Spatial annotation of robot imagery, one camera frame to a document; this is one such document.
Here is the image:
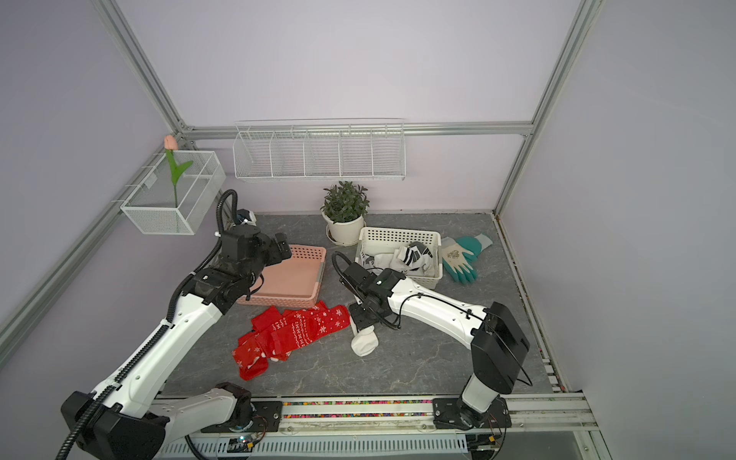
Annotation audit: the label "white sock two black stripes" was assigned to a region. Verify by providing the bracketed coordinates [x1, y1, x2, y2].
[351, 320, 380, 358]

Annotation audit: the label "red patterned sock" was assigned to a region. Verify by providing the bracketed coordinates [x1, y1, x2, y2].
[251, 301, 350, 360]
[232, 331, 291, 381]

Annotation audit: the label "white sport sock grey toe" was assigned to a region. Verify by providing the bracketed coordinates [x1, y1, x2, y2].
[391, 241, 435, 277]

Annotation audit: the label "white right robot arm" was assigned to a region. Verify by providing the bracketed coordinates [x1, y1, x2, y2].
[332, 252, 532, 419]

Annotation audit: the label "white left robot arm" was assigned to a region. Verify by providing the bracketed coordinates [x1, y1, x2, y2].
[56, 189, 291, 459]

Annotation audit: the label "pink perforated plastic basket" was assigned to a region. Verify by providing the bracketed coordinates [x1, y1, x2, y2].
[237, 245, 327, 309]

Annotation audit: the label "white perforated plastic basket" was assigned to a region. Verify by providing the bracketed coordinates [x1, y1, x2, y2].
[356, 227, 443, 289]

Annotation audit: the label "green potted plant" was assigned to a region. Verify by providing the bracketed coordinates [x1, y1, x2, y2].
[320, 181, 370, 223]

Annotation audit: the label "green white garden glove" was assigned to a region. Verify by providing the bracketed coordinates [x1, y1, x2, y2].
[440, 234, 493, 285]

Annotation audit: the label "pink artificial tulip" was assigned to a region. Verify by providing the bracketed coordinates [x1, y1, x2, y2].
[164, 135, 194, 207]

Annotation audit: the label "white mesh wall box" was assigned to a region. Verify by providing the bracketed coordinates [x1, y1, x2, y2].
[121, 151, 225, 236]

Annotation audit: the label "white wire wall shelf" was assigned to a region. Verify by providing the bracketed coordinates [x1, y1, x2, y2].
[232, 118, 406, 180]

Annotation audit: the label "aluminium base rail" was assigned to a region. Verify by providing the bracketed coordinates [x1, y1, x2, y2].
[143, 390, 599, 438]

